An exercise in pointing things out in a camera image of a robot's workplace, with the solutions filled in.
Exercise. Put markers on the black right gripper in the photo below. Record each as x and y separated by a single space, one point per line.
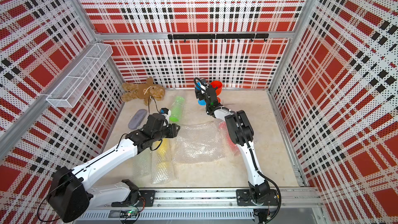
199 94

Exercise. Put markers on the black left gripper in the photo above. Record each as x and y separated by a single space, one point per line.
172 130

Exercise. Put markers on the red wine glass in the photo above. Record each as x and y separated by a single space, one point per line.
218 86

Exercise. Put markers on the clear bubble wrap sheet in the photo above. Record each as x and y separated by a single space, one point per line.
208 138
185 151

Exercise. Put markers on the blue wine glass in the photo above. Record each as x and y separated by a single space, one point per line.
202 102

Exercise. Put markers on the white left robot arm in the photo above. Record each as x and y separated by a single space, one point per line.
72 191

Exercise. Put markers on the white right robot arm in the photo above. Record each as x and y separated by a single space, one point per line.
261 188

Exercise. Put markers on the wrapped bright green glass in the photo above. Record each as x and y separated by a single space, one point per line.
177 109

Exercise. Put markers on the brown teddy bear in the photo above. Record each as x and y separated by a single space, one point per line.
146 91

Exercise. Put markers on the wrapped yellow glass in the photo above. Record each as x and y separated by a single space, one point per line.
162 169

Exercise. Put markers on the wrapped pink red glass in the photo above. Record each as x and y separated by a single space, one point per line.
225 134

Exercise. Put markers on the green circuit board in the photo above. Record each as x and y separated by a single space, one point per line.
133 213

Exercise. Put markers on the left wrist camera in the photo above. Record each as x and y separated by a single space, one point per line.
166 113

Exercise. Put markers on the black wall hook rail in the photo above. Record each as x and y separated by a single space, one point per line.
249 36

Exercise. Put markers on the white wire mesh shelf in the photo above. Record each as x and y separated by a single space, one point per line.
69 91

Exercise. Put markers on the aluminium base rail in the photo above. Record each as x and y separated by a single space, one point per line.
292 197

